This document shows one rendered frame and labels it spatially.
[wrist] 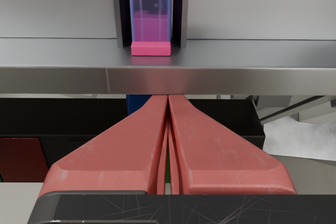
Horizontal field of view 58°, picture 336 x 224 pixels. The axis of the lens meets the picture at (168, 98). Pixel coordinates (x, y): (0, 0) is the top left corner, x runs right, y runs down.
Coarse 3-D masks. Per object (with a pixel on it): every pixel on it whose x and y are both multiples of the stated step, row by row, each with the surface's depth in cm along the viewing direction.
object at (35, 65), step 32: (0, 64) 10; (32, 64) 10; (64, 64) 10; (96, 64) 10; (128, 64) 10; (160, 64) 10; (192, 64) 10; (224, 64) 10; (256, 64) 10; (288, 64) 10; (320, 64) 10
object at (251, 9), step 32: (0, 0) 11; (32, 0) 11; (64, 0) 11; (96, 0) 11; (128, 0) 11; (192, 0) 11; (224, 0) 11; (256, 0) 11; (288, 0) 11; (320, 0) 11; (0, 32) 12; (32, 32) 12; (64, 32) 12; (96, 32) 12; (128, 32) 12; (192, 32) 12; (224, 32) 12; (256, 32) 12; (288, 32) 12; (320, 32) 12
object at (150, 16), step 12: (132, 0) 10; (144, 0) 10; (156, 0) 10; (168, 0) 10; (132, 12) 10; (144, 12) 10; (156, 12) 10; (168, 12) 10; (132, 24) 10; (144, 24) 10; (156, 24) 10; (168, 24) 10; (132, 36) 11; (144, 36) 11; (156, 36) 11; (168, 36) 11
